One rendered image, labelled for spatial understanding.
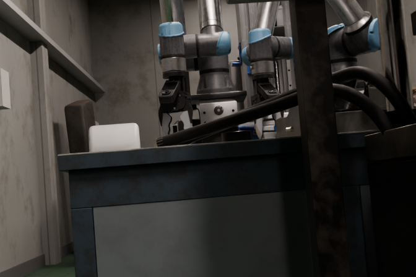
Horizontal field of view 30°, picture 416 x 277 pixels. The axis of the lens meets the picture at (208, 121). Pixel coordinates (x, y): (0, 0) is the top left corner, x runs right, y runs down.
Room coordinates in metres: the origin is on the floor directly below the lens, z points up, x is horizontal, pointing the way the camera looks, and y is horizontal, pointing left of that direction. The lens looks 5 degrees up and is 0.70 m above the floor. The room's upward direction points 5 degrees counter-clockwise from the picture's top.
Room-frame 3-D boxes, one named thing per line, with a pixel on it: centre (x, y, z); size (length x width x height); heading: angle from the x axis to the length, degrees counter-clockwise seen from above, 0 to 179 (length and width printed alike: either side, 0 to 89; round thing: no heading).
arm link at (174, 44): (2.34, 0.09, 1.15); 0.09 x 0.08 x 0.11; 0
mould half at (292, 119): (2.23, -0.37, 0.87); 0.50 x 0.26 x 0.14; 5
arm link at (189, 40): (2.44, 0.07, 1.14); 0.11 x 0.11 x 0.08; 0
